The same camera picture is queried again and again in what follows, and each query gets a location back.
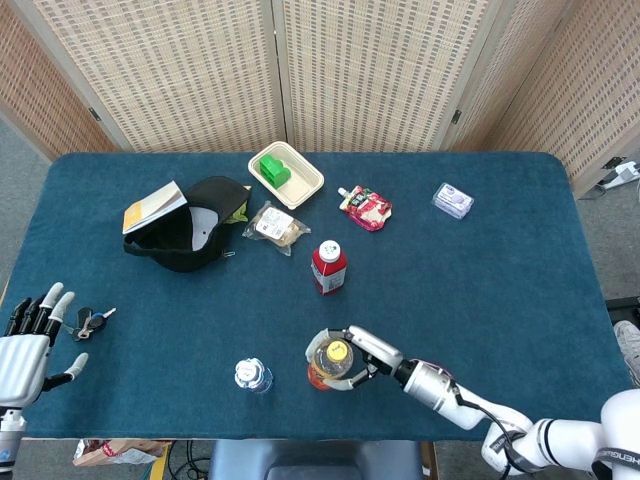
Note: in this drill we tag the orange drink bottle yellow cap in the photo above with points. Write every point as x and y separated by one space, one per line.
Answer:
336 352

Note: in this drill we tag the blue table cloth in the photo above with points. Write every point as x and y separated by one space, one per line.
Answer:
450 300

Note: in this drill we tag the purple wipes pack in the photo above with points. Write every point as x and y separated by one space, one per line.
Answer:
452 200

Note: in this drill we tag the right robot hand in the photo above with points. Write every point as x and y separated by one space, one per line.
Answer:
380 355

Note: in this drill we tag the green plastic block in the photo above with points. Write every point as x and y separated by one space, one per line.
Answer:
275 171

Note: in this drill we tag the silver paper clip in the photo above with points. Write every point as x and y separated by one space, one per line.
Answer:
229 253

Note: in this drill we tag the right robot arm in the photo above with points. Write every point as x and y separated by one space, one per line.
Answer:
435 387

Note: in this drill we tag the clear water bottle white cap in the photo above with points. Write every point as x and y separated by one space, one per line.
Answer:
250 374

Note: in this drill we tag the white sneaker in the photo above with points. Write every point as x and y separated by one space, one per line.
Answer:
629 345

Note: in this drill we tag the yellow and white booklet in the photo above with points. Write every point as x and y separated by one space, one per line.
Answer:
152 207

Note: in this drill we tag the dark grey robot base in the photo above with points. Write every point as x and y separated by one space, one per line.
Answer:
315 460

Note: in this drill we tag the green snack packet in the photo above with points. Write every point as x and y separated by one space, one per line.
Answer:
237 215

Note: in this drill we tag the bunch of keys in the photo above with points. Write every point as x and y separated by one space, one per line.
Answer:
87 322

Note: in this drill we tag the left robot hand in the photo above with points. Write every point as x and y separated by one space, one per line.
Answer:
20 360

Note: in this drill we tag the woven folding screen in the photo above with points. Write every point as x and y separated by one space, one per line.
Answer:
175 75

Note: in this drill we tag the white power strip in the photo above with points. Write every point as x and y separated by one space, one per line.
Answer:
625 172

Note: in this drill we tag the clear bag of biscuits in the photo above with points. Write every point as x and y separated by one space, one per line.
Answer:
275 227

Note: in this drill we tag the black baseball cap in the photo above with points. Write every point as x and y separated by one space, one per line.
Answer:
170 250

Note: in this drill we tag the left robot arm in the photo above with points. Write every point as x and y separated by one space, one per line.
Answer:
10 435

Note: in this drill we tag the beige food tray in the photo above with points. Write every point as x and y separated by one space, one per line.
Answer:
305 185

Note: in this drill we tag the black box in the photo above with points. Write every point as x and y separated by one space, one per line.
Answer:
624 305

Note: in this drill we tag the red drink pouch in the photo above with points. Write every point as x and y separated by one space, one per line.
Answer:
367 207

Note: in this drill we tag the red juice bottle white cap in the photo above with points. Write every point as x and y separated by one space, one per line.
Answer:
330 272

